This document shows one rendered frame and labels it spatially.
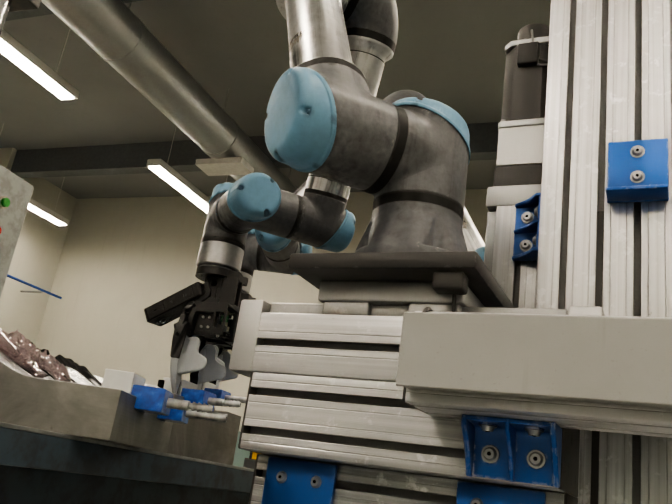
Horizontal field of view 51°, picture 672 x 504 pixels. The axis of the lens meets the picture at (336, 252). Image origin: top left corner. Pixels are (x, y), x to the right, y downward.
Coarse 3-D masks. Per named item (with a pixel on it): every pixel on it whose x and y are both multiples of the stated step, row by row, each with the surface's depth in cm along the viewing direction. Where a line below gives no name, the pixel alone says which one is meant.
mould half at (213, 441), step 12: (72, 372) 129; (180, 396) 110; (192, 420) 114; (204, 420) 118; (228, 420) 126; (240, 420) 130; (180, 432) 111; (192, 432) 114; (204, 432) 118; (216, 432) 122; (228, 432) 126; (168, 444) 107; (180, 444) 111; (192, 444) 114; (204, 444) 118; (216, 444) 122; (228, 444) 126; (192, 456) 114; (204, 456) 118; (216, 456) 122; (228, 456) 126
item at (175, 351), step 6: (180, 318) 114; (186, 318) 114; (180, 324) 113; (186, 324) 113; (174, 330) 113; (180, 330) 113; (186, 330) 113; (174, 336) 112; (180, 336) 112; (174, 342) 112; (180, 342) 113; (174, 348) 112; (180, 348) 112; (174, 354) 112; (180, 354) 112
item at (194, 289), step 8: (184, 288) 118; (192, 288) 118; (200, 288) 118; (168, 296) 119; (176, 296) 118; (184, 296) 118; (192, 296) 117; (160, 304) 119; (168, 304) 118; (176, 304) 118; (184, 304) 118; (152, 312) 119; (160, 312) 118; (168, 312) 119; (176, 312) 120; (152, 320) 119; (160, 320) 120; (168, 320) 121
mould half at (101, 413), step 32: (0, 352) 84; (0, 384) 78; (32, 384) 78; (64, 384) 78; (0, 416) 77; (32, 416) 77; (64, 416) 77; (96, 416) 77; (128, 416) 81; (160, 448) 97
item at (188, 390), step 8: (168, 384) 113; (184, 384) 113; (192, 384) 115; (184, 392) 112; (192, 392) 111; (200, 392) 111; (208, 392) 112; (192, 400) 111; (200, 400) 111; (208, 400) 112; (216, 400) 111; (224, 400) 111
